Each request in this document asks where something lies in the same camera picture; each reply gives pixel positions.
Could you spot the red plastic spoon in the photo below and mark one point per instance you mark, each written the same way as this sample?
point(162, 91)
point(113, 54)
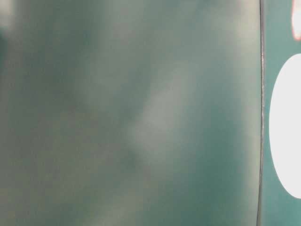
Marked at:
point(296, 19)

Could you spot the white round bowl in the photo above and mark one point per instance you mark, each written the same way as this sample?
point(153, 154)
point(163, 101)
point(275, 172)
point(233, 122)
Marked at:
point(285, 126)

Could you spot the green table mat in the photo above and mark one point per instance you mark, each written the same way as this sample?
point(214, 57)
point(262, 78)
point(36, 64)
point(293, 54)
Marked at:
point(276, 206)

